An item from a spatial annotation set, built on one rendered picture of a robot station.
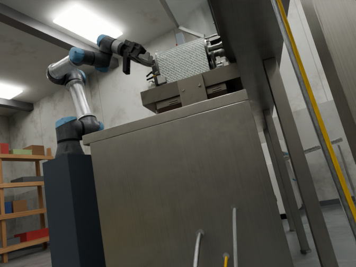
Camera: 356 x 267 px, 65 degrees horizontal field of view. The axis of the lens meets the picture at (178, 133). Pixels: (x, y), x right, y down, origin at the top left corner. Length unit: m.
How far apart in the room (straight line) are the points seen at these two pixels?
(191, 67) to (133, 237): 0.78
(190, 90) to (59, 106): 7.63
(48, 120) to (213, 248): 8.16
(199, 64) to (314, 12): 0.88
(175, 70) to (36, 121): 8.16
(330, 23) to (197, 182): 0.65
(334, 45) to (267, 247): 0.66
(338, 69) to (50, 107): 8.65
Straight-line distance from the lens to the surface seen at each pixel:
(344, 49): 0.50
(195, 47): 1.39
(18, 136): 10.04
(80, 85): 1.90
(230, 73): 1.09
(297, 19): 5.71
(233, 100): 1.00
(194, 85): 1.08
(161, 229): 1.03
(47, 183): 1.61
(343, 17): 0.52
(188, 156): 0.99
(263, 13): 1.10
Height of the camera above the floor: 0.59
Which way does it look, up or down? 12 degrees up
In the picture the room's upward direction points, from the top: 12 degrees counter-clockwise
